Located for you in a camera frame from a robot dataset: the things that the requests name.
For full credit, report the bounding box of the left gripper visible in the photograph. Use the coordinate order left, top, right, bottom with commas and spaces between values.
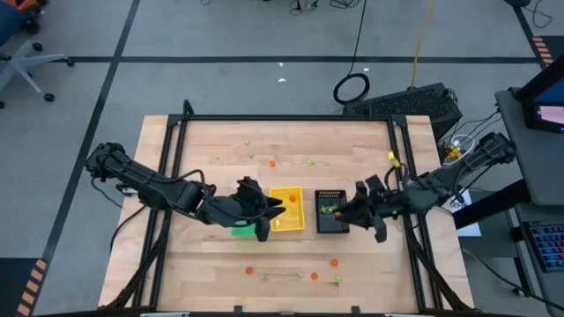
209, 175, 286, 242

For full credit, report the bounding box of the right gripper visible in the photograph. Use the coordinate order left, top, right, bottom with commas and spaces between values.
335, 174, 406, 243

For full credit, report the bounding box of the yellow plastic basket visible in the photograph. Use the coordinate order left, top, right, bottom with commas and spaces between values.
270, 186, 307, 233

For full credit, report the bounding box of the black plastic basket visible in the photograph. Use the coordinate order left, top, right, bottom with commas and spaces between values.
314, 188, 351, 235

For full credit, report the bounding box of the green plastic basket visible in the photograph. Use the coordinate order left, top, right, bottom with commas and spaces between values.
231, 222, 258, 238

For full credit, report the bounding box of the white paper sheet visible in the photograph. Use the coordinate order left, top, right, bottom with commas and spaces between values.
448, 188, 482, 239

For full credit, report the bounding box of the black computer tower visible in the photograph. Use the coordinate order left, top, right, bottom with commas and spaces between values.
342, 82, 464, 143

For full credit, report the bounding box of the black desk support beam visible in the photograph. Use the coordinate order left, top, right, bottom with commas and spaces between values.
452, 179, 532, 231

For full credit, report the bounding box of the grey keyboard shelf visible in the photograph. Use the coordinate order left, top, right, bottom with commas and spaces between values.
506, 203, 564, 317

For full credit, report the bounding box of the grey desk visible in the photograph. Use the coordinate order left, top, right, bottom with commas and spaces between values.
494, 86, 564, 208

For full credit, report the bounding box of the backlit computer keyboard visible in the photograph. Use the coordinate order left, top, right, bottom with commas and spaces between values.
526, 218, 564, 273

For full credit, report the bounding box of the black computer monitor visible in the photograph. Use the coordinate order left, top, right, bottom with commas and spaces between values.
513, 52, 564, 134

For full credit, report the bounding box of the black orange-striped floor mat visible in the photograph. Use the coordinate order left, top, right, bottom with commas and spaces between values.
531, 33, 564, 70
0, 257, 48, 317

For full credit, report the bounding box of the blue office chair grey base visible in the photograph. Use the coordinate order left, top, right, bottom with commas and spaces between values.
0, 4, 76, 110

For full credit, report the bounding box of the orange office chair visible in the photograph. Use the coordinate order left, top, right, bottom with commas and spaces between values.
4, 0, 48, 35

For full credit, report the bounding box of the black aluminium table frame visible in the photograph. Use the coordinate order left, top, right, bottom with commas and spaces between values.
99, 99, 475, 317

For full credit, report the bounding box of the white cord with yellow plug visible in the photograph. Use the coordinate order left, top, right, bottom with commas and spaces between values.
442, 133, 478, 167

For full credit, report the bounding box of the black coiled floor cable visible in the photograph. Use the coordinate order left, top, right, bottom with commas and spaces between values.
332, 0, 371, 106

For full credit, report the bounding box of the yellow floor cable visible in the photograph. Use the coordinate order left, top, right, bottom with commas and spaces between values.
411, 0, 438, 88

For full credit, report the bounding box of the black floor cable with plug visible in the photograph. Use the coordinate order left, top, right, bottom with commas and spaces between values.
457, 246, 564, 313

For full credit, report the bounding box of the black floor cable bundle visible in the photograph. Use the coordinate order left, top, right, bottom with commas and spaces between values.
288, 0, 363, 11

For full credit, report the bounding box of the black looped floor cable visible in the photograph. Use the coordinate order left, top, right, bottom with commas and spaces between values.
523, 0, 554, 30

